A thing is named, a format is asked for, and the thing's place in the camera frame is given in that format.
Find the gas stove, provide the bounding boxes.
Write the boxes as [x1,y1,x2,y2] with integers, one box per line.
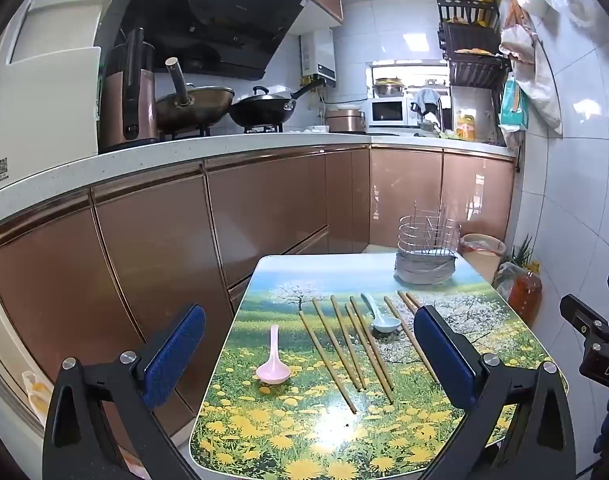
[159,121,286,142]

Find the black range hood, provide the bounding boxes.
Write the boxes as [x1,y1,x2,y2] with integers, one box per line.
[119,0,312,81]

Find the brown kitchen base cabinets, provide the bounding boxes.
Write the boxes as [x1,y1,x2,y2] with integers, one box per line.
[0,144,517,461]

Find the white water heater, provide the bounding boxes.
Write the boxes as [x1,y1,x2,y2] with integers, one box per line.
[300,27,337,86]

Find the teal paper bag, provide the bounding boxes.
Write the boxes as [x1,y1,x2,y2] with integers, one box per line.
[499,76,530,128]

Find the brown rice cooker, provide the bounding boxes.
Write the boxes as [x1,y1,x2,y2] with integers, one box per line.
[325,107,367,134]

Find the brown soy milk maker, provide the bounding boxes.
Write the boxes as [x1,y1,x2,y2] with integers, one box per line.
[100,27,160,148]

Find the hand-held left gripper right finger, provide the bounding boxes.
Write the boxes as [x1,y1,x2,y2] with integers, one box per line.
[413,305,578,480]

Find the white microwave oven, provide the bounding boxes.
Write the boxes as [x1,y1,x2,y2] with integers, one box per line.
[367,97,419,128]

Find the black dish rack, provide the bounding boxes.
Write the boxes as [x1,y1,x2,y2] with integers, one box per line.
[437,0,513,146]

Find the grey blue cloth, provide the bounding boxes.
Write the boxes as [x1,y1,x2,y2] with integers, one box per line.
[411,89,441,117]

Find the steel pot with lid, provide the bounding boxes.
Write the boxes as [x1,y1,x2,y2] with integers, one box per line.
[373,77,407,99]

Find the yellow detergent bottle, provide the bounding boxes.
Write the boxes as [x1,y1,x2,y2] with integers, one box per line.
[455,110,476,141]

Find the pink plastic spoon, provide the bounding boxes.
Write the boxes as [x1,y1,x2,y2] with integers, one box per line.
[256,325,291,384]

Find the clear plastic bag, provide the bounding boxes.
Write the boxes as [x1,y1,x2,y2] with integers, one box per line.
[494,260,526,302]

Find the pale blue ceramic spoon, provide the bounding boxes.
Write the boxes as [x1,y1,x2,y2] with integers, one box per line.
[361,292,401,335]

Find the amber cooking oil bottle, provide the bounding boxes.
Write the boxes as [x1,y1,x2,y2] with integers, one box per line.
[507,260,543,327]

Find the bronze wok with steel handle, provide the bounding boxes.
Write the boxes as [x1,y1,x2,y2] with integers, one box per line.
[154,57,235,133]

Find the bunch of bamboo chopsticks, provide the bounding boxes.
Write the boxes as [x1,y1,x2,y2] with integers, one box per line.
[297,290,441,415]

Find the white hanging plastic bags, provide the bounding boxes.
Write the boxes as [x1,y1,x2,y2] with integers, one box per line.
[499,0,609,136]

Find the metal wire utensil holder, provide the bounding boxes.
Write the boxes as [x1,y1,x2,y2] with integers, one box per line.
[394,201,459,286]

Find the white yellow plastic item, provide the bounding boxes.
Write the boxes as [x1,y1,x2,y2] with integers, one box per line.
[22,370,54,417]

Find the white kitchen countertop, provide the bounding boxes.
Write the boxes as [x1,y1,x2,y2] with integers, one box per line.
[0,131,516,233]

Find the beige trash bin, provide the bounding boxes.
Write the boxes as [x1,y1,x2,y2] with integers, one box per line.
[459,233,506,284]

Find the large white appliance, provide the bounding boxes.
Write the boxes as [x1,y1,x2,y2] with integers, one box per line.
[0,0,115,197]

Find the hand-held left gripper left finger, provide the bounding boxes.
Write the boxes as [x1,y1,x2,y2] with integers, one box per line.
[42,302,208,480]

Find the black wok with lid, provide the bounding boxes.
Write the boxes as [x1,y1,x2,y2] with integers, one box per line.
[229,82,320,129]

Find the green onions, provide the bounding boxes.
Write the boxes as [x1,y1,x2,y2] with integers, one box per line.
[511,234,536,269]

